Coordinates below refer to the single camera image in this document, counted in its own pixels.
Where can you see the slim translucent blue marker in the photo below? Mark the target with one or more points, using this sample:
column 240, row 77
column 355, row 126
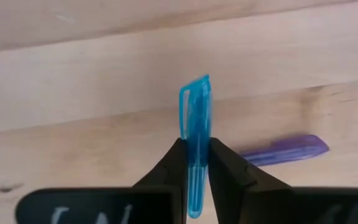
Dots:
column 199, row 118

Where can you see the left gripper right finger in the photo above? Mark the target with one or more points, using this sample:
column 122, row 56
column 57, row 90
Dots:
column 244, row 199

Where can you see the purple marker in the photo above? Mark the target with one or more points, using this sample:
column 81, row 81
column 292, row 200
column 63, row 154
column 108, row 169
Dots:
column 291, row 149

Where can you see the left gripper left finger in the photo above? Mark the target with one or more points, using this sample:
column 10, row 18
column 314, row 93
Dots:
column 154, row 202

